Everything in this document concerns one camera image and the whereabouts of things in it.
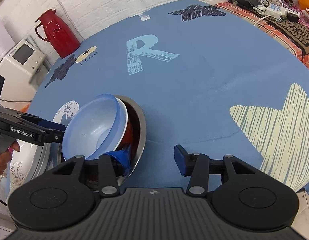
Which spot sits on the translucent blue plastic bowl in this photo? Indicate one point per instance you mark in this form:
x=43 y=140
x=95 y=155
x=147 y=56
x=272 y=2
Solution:
x=97 y=128

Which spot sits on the white power strip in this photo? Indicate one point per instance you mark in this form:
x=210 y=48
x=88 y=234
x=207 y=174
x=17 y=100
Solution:
x=277 y=13

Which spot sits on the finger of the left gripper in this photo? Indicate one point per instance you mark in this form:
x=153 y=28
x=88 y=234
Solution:
x=50 y=124
x=53 y=136

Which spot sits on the stainless steel bowl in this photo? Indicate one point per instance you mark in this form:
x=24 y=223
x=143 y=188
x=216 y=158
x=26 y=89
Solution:
x=138 y=122

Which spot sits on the red ceramic bowl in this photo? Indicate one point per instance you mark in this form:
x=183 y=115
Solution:
x=127 y=137

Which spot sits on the red thermos jug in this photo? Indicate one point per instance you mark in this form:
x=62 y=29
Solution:
x=54 y=30

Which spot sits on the black patterned cloth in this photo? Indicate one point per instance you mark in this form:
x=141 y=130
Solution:
x=296 y=32

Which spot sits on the floral white plate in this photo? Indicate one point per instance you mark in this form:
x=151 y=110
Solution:
x=22 y=164

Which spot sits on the white water dispenser machine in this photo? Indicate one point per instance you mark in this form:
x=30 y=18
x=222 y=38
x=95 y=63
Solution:
x=23 y=67

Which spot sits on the blue printed tablecloth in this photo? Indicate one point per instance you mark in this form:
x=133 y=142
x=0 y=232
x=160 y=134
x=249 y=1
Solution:
x=215 y=85

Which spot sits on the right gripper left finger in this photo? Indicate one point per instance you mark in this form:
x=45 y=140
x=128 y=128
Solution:
x=106 y=170

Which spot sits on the person's left hand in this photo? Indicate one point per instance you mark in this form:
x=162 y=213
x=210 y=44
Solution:
x=6 y=157

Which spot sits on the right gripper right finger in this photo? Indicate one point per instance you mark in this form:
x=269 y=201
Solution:
x=199 y=167

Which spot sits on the orange bed cover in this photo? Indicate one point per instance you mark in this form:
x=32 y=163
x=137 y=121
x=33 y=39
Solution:
x=271 y=31

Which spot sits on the gold-rimmed white plate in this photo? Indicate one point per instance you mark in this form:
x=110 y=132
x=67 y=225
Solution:
x=43 y=160

